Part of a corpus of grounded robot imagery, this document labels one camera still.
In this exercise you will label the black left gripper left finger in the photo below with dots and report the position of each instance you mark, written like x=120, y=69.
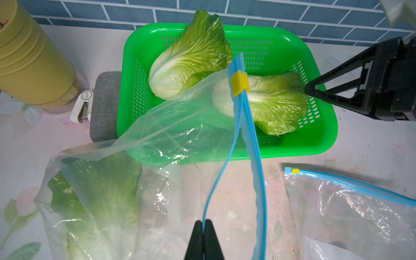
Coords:
x=195, y=249

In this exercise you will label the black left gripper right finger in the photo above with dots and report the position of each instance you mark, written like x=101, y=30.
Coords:
x=212, y=248

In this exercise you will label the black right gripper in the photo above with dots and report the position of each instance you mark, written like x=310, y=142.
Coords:
x=383, y=76

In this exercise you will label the chinese cabbage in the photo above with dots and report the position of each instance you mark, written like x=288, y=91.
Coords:
x=201, y=51
x=277, y=102
x=99, y=204

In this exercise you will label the clear zipper bag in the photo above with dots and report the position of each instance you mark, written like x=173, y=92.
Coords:
x=340, y=218
x=200, y=159

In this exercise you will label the grey fabric roll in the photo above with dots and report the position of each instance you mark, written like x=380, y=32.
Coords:
x=103, y=124

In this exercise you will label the white clip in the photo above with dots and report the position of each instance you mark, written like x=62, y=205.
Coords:
x=82, y=109

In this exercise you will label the yellow pen cup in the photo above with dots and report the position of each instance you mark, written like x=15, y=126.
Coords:
x=33, y=69

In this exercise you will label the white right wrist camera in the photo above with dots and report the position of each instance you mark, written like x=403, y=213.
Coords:
x=399, y=11

